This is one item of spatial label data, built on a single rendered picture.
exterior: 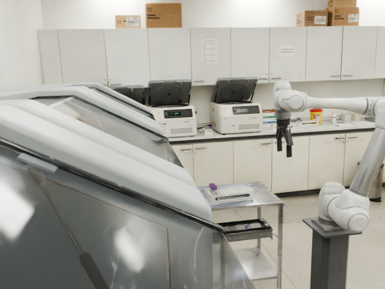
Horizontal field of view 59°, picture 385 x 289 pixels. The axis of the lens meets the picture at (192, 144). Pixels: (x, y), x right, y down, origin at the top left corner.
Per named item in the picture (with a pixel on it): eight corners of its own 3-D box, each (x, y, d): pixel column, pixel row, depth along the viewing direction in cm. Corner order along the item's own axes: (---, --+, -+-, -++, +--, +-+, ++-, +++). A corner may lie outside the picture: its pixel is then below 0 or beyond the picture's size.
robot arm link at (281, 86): (270, 108, 200) (277, 111, 188) (269, 81, 197) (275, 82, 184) (289, 106, 201) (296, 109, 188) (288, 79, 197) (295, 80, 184)
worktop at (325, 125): (44, 149, 384) (44, 147, 384) (56, 139, 447) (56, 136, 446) (414, 125, 464) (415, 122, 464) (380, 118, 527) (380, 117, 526)
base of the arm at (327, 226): (332, 215, 229) (333, 207, 228) (353, 229, 208) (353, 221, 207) (307, 218, 226) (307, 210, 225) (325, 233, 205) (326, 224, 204)
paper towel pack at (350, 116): (345, 121, 498) (345, 114, 496) (341, 120, 509) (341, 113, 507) (360, 120, 501) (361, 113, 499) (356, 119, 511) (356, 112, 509)
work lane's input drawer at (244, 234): (149, 256, 179) (148, 239, 177) (147, 243, 192) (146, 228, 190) (280, 239, 191) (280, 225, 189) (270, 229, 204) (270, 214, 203)
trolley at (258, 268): (192, 324, 231) (187, 210, 214) (184, 284, 275) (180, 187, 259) (286, 312, 240) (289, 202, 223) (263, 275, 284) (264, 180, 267)
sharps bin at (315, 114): (313, 125, 472) (313, 109, 467) (306, 123, 489) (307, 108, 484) (324, 124, 475) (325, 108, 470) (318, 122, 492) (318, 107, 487)
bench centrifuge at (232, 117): (220, 135, 420) (220, 78, 406) (209, 127, 480) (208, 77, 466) (264, 132, 429) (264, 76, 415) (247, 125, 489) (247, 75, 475)
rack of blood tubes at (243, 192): (211, 204, 222) (211, 195, 220) (207, 199, 231) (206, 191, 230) (254, 199, 228) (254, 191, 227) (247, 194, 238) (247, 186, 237)
